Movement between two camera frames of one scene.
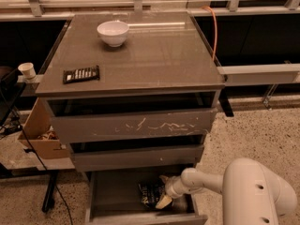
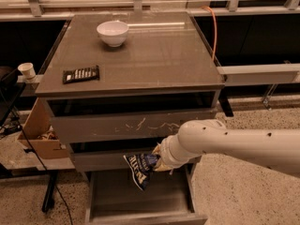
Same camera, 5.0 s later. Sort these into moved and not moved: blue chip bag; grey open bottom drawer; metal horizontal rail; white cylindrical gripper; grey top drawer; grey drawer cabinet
Moved: blue chip bag; white cylindrical gripper
Not moved: grey open bottom drawer; grey top drawer; grey drawer cabinet; metal horizontal rail
